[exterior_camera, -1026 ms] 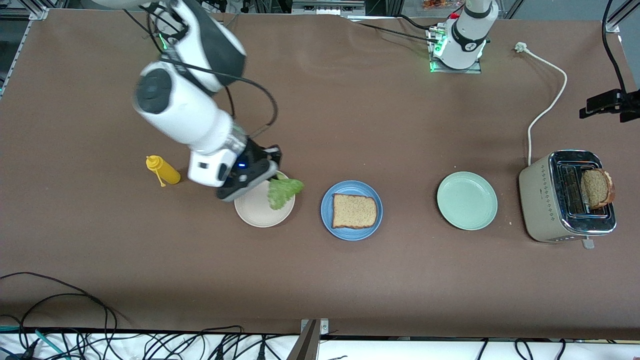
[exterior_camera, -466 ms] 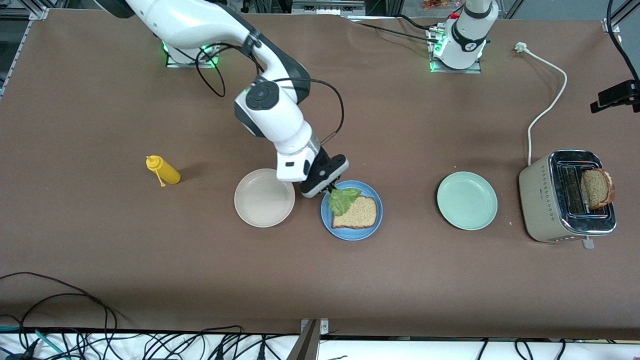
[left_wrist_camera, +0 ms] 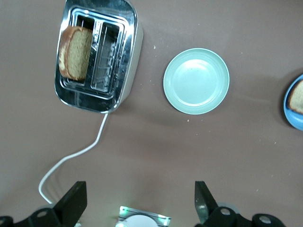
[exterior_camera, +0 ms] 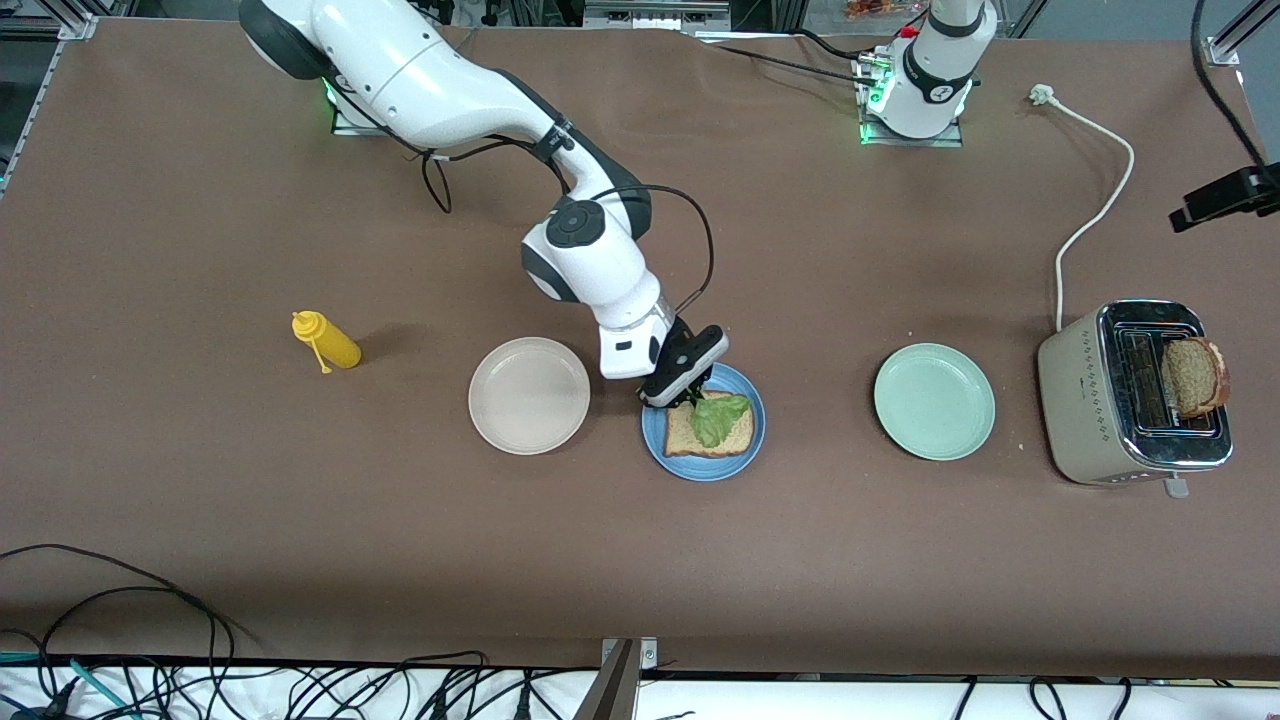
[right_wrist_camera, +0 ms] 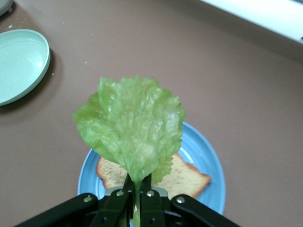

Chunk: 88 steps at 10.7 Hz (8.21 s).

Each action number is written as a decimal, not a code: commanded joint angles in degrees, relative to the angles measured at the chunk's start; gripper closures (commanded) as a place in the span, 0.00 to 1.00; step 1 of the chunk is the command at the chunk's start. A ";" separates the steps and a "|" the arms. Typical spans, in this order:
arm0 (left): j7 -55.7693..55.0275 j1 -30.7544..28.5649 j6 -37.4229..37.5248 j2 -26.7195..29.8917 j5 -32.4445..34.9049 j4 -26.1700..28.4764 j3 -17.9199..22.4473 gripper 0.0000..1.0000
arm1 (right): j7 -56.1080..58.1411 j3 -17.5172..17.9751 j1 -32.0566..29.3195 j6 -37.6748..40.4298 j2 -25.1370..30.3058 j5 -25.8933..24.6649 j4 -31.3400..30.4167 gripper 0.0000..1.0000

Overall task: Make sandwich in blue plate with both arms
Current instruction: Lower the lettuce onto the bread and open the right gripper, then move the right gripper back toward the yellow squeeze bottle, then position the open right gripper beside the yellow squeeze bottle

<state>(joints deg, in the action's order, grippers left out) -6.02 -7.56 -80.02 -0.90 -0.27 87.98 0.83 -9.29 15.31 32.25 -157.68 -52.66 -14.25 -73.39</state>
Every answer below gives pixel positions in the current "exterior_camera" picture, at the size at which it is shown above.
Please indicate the orange snack packet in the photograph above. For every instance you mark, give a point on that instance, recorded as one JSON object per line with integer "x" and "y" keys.
{"x": 875, "y": 9}

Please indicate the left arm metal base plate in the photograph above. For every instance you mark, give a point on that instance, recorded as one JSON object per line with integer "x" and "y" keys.
{"x": 900, "y": 141}

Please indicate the light green round plate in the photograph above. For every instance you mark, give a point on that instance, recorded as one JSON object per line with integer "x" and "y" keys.
{"x": 934, "y": 401}

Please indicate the beige round plate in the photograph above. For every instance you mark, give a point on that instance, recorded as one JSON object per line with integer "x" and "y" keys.
{"x": 529, "y": 396}

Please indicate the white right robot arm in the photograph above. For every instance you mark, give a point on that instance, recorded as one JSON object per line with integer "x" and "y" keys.
{"x": 430, "y": 80}

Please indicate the grey metal box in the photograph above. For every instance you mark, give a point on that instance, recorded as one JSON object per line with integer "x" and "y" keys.
{"x": 655, "y": 14}

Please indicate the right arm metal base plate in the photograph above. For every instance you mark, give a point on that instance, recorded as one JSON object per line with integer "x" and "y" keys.
{"x": 345, "y": 125}

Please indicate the beige chrome toaster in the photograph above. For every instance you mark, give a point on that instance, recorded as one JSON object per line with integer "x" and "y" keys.
{"x": 1080, "y": 400}

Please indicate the brown bread slice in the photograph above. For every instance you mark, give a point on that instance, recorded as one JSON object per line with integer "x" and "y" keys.
{"x": 680, "y": 435}
{"x": 1195, "y": 378}

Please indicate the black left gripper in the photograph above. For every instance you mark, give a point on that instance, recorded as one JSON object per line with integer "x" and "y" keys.
{"x": 1219, "y": 194}

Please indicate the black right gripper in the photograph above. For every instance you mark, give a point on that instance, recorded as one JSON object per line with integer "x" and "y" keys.
{"x": 679, "y": 337}

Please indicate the blue round plate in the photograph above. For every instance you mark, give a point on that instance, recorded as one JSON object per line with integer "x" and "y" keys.
{"x": 700, "y": 470}

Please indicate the small metal bracket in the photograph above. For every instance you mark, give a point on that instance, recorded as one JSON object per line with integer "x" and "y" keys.
{"x": 648, "y": 652}

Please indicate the yellow squeeze bottle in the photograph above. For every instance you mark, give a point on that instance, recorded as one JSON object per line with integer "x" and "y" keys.
{"x": 335, "y": 343}

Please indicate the grey metal beam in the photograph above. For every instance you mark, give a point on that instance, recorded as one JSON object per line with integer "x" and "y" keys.
{"x": 610, "y": 690}

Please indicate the green lettuce leaf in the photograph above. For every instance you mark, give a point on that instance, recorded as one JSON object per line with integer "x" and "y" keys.
{"x": 720, "y": 418}

